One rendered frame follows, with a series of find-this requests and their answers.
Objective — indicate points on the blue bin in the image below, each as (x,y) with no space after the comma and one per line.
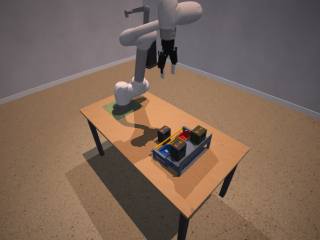
(162,150)

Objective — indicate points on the red open bin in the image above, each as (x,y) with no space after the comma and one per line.
(184,135)

